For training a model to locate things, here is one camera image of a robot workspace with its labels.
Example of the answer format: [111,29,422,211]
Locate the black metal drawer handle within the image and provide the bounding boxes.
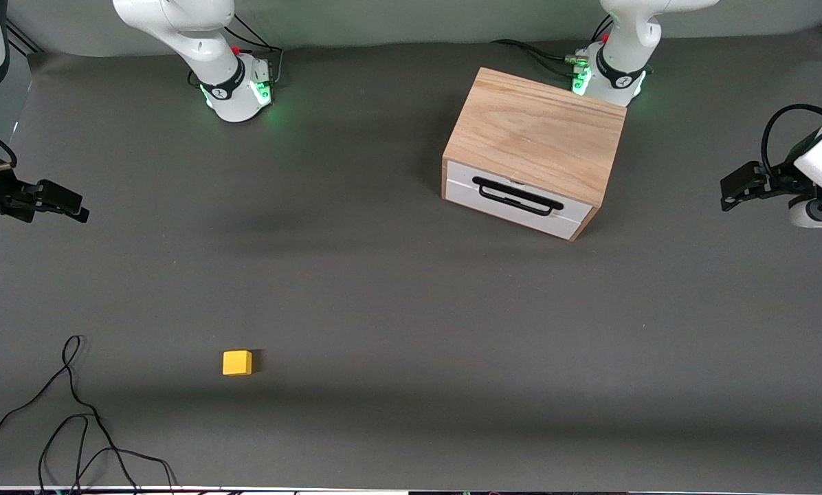
[472,177,564,217]

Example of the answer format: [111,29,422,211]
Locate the yellow cube block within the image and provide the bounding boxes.
[222,350,254,377]

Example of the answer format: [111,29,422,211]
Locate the white-fronted wooden drawer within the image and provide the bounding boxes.
[447,160,594,240]

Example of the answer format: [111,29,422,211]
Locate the light wooden drawer cabinet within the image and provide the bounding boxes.
[441,67,627,242]

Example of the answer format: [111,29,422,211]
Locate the dark grey table mat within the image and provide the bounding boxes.
[0,27,822,492]

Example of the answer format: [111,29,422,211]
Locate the aluminium frame rail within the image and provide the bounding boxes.
[5,19,44,54]

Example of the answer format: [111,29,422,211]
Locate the thin black loose cable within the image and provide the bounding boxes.
[0,335,178,494]

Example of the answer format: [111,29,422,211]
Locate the black left arm base cables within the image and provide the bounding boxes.
[490,14,614,80]

